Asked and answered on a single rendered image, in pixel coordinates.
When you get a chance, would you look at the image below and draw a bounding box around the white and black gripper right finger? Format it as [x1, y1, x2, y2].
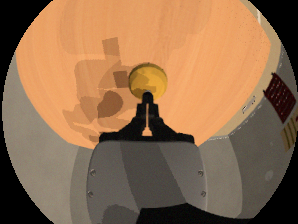
[148, 95, 195, 144]

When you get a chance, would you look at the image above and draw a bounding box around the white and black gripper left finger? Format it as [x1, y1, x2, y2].
[99, 95, 147, 142]

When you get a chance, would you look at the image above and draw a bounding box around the gold desk bell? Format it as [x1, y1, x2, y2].
[128, 63, 168, 100]

